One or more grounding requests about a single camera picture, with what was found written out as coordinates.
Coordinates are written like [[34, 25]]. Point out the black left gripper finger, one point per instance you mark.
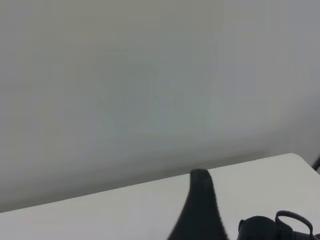
[[200, 212]]

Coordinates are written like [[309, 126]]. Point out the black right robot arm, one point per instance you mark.
[[257, 228]]

